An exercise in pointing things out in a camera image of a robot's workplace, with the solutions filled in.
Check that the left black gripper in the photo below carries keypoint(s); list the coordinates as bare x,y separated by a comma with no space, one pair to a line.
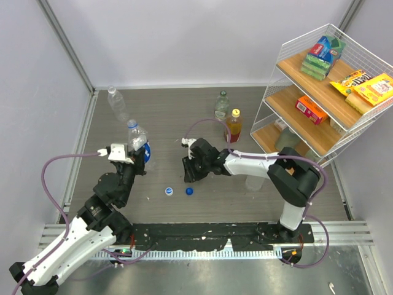
137,159

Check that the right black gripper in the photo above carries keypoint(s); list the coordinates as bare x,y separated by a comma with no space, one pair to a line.
191,176

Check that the blue label water bottle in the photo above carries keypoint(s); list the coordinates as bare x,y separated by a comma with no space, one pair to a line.
138,138

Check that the amber tea bottle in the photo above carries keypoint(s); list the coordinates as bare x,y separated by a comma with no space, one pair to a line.
234,125

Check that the yellow bottle cap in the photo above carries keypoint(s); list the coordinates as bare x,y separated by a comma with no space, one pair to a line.
235,112

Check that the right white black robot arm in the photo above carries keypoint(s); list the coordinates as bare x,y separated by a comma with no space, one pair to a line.
294,177

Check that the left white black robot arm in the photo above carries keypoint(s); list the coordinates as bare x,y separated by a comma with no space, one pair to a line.
97,225

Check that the blue white bottle cap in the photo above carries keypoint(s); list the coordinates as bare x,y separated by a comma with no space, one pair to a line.
169,191

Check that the green cap glass bottle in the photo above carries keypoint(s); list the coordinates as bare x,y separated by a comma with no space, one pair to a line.
221,106

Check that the clear bottle blue cap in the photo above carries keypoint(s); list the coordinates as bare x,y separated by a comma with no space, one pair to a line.
254,183

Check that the clear empty plastic bottle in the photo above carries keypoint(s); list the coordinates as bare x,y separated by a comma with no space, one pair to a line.
117,104

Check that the small white box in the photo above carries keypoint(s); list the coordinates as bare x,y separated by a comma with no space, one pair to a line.
280,125

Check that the green grey cup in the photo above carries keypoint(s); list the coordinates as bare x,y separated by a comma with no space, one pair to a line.
287,138

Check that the clear glass on shelf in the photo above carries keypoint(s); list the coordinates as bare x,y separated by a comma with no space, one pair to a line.
311,155

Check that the orange red box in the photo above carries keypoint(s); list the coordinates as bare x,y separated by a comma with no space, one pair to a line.
311,110

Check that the yellow candy bag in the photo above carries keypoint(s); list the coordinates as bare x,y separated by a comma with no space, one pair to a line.
346,85

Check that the green sponge pack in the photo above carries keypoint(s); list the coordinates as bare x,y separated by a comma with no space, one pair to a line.
321,58

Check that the yellow sponge pack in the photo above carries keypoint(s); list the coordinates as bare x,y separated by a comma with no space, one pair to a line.
371,93

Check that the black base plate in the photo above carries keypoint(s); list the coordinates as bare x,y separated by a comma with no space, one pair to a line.
244,236

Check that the white slotted cable duct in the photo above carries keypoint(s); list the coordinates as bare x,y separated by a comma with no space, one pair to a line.
225,254

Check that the white wire shelf rack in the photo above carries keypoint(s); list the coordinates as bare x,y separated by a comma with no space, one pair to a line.
288,83

